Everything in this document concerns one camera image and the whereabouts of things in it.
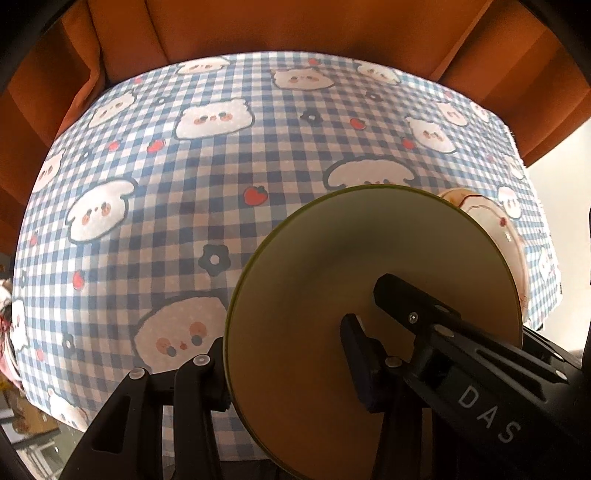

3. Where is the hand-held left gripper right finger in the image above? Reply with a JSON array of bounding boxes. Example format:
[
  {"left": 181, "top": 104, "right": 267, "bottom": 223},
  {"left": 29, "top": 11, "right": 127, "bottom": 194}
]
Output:
[{"left": 340, "top": 314, "right": 433, "bottom": 480}]

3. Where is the blue checked cartoon tablecloth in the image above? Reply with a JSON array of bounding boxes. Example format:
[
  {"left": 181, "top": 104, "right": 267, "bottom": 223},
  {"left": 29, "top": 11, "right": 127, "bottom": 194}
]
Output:
[{"left": 9, "top": 52, "right": 561, "bottom": 462}]

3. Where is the rust orange curtain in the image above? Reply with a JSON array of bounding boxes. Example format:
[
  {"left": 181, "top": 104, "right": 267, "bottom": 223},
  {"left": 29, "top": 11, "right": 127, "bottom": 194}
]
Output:
[{"left": 0, "top": 0, "right": 591, "bottom": 241}]

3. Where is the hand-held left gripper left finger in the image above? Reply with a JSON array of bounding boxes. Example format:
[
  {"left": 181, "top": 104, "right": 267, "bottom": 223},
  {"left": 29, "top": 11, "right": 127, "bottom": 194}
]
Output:
[{"left": 60, "top": 337, "right": 232, "bottom": 480}]

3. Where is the blue floral bowl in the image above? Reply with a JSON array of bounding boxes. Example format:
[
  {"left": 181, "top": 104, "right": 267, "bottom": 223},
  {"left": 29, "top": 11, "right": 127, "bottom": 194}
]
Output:
[{"left": 224, "top": 185, "right": 525, "bottom": 480}]

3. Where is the small red patterned plate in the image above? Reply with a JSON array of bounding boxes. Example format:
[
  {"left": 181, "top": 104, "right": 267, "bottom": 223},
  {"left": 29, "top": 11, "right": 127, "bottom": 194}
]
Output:
[{"left": 462, "top": 193, "right": 530, "bottom": 315}]

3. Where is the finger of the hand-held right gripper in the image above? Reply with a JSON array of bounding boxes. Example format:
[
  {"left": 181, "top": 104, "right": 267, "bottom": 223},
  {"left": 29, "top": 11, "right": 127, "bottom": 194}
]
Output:
[
  {"left": 524, "top": 328, "right": 591, "bottom": 398},
  {"left": 373, "top": 274, "right": 571, "bottom": 384}
]

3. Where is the cardboard box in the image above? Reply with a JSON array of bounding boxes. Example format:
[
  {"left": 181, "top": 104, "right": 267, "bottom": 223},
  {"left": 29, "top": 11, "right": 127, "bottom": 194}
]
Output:
[{"left": 0, "top": 390, "right": 61, "bottom": 439}]

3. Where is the pile of pink clothes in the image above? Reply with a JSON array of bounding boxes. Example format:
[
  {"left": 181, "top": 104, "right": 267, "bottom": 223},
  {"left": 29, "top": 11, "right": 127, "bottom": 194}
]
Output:
[{"left": 0, "top": 277, "right": 23, "bottom": 384}]

